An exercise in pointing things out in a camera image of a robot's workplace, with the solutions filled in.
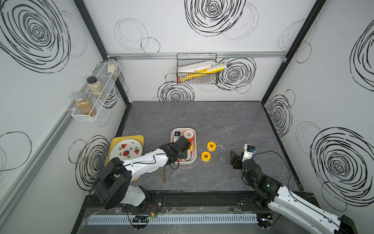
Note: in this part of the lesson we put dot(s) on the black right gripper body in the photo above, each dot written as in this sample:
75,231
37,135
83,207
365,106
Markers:
238,163

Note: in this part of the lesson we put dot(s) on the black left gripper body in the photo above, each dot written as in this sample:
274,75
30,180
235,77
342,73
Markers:
183,155

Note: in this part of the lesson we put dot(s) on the orange sealing tape roll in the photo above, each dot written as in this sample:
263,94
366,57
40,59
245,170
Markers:
189,134

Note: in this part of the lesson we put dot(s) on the yellow sealing tape roll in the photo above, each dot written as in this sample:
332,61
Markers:
212,146
206,156
190,150

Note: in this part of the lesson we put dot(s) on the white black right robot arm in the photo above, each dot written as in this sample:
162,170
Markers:
278,198

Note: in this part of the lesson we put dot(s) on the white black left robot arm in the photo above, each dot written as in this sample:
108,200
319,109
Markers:
112,185

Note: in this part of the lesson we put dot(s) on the white plastic storage box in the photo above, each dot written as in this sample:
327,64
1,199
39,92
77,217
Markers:
191,157

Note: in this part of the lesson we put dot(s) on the yellow foil wrap box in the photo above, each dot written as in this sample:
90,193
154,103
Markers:
184,77

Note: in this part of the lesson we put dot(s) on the gold fork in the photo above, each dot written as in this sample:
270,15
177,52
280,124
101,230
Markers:
164,178

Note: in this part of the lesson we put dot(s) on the yellow plastic tray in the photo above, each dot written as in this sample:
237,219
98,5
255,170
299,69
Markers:
118,139

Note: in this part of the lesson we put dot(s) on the watermelon pattern white plate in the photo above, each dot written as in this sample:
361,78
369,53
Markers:
127,149

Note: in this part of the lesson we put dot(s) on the white paper package in basket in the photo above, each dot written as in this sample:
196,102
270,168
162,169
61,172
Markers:
194,68

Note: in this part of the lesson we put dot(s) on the brown spice jar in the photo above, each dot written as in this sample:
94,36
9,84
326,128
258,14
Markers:
85,106

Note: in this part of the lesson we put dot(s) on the light spice jar black lid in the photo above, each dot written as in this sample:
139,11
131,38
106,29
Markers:
96,87

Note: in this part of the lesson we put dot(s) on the white spice jar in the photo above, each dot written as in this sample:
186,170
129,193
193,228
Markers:
112,65

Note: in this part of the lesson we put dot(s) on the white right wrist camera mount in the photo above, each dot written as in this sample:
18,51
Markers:
249,151

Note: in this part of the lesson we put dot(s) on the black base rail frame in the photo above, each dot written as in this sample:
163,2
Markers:
244,200

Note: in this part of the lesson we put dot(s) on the white slotted cable duct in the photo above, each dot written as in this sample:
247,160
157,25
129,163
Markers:
173,219

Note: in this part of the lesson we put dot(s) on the black wire wall basket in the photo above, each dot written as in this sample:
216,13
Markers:
191,58

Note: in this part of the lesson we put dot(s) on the white wire spice rack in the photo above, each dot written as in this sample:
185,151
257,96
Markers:
104,106

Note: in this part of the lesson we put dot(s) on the silver wall rail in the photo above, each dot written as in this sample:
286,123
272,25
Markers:
173,55

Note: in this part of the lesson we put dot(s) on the black aluminium corner post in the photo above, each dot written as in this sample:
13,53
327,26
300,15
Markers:
98,42

